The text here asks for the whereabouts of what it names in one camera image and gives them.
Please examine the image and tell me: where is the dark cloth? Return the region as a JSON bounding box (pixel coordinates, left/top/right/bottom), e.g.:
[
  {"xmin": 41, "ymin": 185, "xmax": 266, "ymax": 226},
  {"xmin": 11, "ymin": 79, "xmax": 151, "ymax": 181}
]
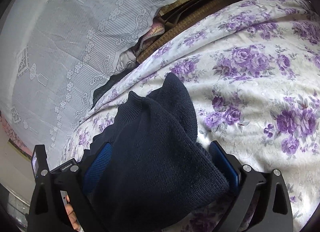
[{"xmin": 91, "ymin": 75, "xmax": 125, "ymax": 109}]

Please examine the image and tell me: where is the white lace cloth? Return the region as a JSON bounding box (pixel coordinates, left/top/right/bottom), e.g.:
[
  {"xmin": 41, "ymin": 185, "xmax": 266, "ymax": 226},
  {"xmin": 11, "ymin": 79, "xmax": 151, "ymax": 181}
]
[{"xmin": 0, "ymin": 0, "xmax": 245, "ymax": 172}]

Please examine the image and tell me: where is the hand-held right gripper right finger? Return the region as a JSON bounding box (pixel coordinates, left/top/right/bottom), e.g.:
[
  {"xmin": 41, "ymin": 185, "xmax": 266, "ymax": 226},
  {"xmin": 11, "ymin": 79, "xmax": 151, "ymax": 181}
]
[{"xmin": 209, "ymin": 141, "xmax": 294, "ymax": 232}]

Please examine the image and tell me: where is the purple floral bed quilt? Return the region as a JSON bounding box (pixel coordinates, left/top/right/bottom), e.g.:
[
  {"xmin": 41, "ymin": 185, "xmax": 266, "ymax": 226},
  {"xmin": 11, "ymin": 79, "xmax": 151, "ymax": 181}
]
[{"xmin": 61, "ymin": 0, "xmax": 320, "ymax": 232}]

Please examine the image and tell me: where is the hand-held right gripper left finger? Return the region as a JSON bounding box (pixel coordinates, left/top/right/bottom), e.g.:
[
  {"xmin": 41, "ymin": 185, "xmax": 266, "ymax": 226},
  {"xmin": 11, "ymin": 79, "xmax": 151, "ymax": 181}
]
[{"xmin": 27, "ymin": 142, "xmax": 113, "ymax": 232}]

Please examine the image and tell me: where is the person's left hand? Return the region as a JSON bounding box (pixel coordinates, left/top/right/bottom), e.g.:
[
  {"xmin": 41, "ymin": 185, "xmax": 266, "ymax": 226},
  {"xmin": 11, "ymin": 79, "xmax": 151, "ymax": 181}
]
[{"xmin": 65, "ymin": 194, "xmax": 82, "ymax": 232}]

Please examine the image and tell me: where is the pink patterned cloth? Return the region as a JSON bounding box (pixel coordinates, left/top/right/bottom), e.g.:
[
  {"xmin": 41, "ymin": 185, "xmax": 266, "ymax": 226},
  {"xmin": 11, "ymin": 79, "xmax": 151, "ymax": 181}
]
[{"xmin": 147, "ymin": 20, "xmax": 166, "ymax": 38}]

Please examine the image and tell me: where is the navy knit sweater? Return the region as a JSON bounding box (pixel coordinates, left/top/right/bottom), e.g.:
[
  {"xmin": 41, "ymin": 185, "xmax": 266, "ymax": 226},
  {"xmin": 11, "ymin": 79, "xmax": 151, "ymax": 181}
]
[{"xmin": 81, "ymin": 72, "xmax": 230, "ymax": 232}]

